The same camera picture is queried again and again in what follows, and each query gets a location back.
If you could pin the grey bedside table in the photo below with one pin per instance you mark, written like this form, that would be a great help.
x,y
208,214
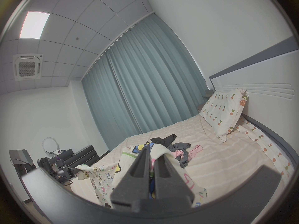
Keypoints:
x,y
208,93

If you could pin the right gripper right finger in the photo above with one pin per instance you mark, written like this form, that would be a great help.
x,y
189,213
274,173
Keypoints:
x,y
170,188

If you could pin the ceiling air conditioner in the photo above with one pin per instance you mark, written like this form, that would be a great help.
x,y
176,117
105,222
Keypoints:
x,y
28,66

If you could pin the white printed pillow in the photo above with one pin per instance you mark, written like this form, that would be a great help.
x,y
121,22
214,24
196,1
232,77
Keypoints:
x,y
222,113

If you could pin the white printed pyjama top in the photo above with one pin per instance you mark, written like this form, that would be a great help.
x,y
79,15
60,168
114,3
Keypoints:
x,y
100,178

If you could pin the ceiling light panel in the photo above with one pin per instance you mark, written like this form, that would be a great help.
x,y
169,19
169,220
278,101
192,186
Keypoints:
x,y
35,24

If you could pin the blue-green curtain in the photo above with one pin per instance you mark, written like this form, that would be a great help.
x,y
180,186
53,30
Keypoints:
x,y
140,78

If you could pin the dark grey chest of drawers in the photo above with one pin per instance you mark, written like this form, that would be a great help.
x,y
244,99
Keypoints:
x,y
81,155

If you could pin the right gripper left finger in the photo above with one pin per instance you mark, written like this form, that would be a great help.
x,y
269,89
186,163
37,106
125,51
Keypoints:
x,y
137,188

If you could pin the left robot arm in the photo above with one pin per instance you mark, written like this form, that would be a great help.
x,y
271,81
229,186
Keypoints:
x,y
63,169

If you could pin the pile of clothes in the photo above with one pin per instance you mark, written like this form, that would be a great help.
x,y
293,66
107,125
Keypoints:
x,y
179,146

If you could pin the round white mirror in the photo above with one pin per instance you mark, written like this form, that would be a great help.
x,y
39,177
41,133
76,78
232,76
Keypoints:
x,y
50,146

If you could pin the bed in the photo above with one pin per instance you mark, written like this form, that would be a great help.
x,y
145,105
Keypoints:
x,y
233,153

